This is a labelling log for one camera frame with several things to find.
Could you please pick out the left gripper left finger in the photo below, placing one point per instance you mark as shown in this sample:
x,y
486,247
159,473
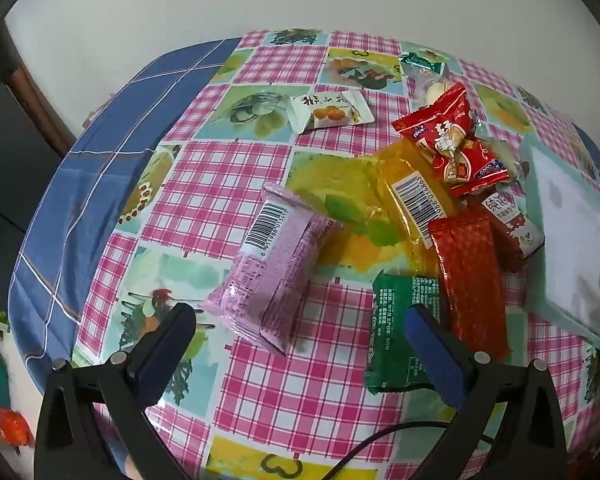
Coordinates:
x,y
155,358

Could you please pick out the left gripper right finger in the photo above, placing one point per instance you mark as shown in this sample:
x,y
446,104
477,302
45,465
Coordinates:
x,y
446,361

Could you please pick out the green snack packet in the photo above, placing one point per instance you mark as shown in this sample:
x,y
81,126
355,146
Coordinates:
x,y
392,364

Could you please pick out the red patterned wafer packet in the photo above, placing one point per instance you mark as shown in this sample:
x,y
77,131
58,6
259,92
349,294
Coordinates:
x,y
465,249

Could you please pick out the pink snack packet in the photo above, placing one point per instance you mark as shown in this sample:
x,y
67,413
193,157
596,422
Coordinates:
x,y
260,297

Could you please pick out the milk biscuit packet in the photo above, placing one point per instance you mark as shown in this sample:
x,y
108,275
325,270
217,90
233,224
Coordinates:
x,y
516,237

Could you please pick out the yellow snack packet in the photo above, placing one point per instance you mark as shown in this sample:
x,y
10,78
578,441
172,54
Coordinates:
x,y
412,196

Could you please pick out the red cartoon snack bag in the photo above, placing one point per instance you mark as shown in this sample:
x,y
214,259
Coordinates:
x,y
444,133

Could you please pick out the white orange candy packet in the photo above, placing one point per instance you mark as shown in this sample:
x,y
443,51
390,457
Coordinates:
x,y
328,109

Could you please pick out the large steamed cake packet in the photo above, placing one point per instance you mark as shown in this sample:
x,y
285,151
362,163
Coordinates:
x,y
429,87

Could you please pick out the orange object on floor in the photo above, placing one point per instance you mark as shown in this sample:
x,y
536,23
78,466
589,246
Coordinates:
x,y
14,428

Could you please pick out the mint green white tray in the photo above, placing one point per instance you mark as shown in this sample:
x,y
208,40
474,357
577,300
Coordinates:
x,y
563,276

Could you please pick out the pink plaid fruit tablecloth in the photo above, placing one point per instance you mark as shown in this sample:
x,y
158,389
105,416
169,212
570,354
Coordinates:
x,y
316,186

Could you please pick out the blue checked under cloth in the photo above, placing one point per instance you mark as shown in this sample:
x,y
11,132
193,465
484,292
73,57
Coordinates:
x,y
68,232

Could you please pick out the brown wooden trim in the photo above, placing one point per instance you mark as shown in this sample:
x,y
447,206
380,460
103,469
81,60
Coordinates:
x,y
17,78

